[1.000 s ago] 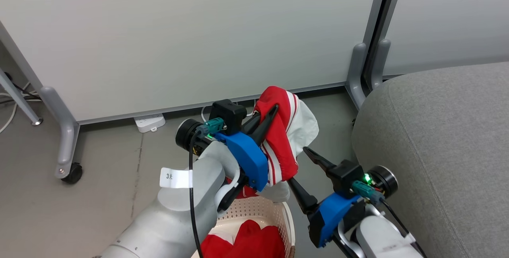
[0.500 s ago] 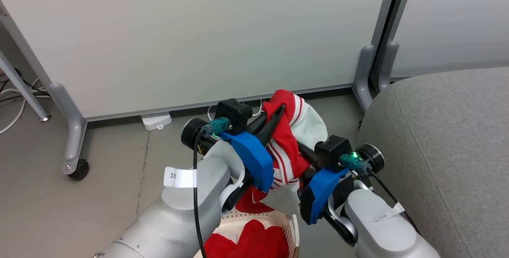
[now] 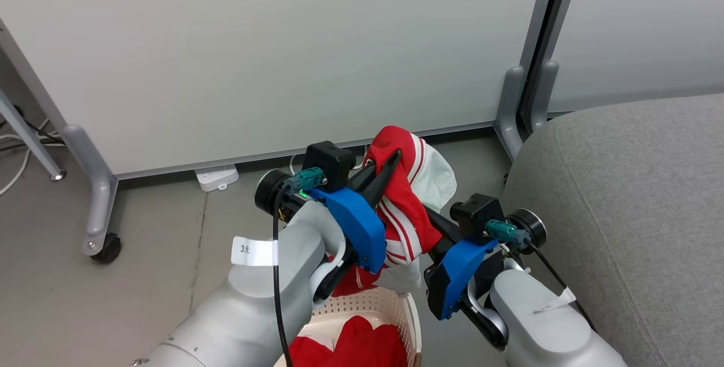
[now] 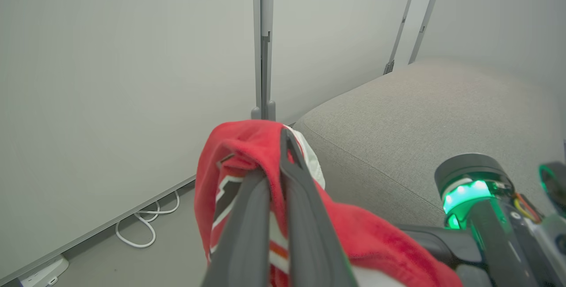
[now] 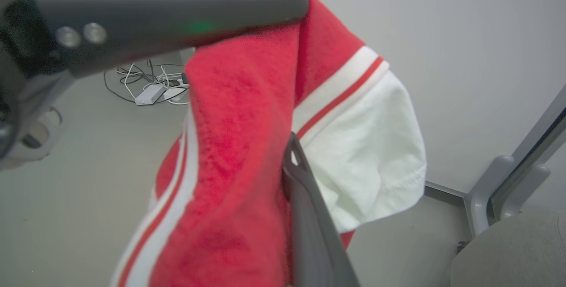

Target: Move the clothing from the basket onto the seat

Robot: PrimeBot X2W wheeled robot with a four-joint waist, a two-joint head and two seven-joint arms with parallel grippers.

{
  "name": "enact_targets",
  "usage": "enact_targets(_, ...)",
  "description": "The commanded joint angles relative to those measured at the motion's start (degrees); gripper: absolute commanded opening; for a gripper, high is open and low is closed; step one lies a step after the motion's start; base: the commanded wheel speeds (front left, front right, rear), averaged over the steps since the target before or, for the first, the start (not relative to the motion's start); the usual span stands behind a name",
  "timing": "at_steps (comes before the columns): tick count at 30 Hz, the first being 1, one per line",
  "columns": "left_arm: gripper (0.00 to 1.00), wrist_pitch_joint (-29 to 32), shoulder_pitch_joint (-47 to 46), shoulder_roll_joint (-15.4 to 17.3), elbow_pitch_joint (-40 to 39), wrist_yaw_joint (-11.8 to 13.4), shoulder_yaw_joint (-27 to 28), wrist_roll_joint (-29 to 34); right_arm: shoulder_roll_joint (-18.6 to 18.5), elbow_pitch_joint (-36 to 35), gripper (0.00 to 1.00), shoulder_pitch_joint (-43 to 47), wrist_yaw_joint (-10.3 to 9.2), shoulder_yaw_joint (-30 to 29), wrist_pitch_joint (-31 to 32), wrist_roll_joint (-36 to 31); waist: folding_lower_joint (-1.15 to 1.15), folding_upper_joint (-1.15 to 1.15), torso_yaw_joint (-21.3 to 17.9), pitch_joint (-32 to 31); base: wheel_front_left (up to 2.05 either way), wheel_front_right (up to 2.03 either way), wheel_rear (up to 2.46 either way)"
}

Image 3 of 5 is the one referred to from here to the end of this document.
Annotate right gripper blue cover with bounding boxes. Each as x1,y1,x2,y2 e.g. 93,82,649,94
424,207,504,321

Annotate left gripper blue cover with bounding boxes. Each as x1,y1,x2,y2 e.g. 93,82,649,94
308,149,402,275

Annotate red white striped garment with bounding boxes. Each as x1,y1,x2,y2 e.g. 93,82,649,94
331,125,458,298

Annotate plain red garment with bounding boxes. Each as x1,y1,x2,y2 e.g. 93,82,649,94
288,315,409,367

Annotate cream perforated laundry basket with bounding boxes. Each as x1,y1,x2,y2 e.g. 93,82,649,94
274,287,423,367

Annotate white power strip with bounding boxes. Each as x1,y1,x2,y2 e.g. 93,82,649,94
195,165,239,192

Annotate wide white partition panel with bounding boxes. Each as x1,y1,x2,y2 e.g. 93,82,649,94
0,0,548,181

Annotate grey fabric sofa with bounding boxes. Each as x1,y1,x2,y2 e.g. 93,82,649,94
501,93,724,367

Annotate grey partition foot with caster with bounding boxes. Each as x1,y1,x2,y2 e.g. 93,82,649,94
62,124,118,257

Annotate black caster wheel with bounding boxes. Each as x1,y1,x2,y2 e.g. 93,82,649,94
90,233,122,264

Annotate narrow white partition panel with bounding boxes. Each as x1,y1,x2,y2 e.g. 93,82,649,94
546,0,724,113

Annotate grey metal table leg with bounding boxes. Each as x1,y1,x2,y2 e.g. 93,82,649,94
0,90,67,181

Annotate white looped power cable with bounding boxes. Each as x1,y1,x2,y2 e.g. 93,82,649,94
288,145,371,176

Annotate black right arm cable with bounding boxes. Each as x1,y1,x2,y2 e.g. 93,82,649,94
486,220,594,331

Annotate white right cable label tag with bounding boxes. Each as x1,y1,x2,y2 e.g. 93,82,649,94
535,288,576,314

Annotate white cable label tag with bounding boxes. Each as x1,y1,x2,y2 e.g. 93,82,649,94
231,236,279,267
535,288,576,314

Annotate white left cable label tag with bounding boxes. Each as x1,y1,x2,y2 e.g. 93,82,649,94
231,236,279,267

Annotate black floor cables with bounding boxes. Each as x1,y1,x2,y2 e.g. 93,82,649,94
0,106,64,152

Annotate thin white floor cable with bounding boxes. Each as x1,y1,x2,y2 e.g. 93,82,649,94
0,118,51,195

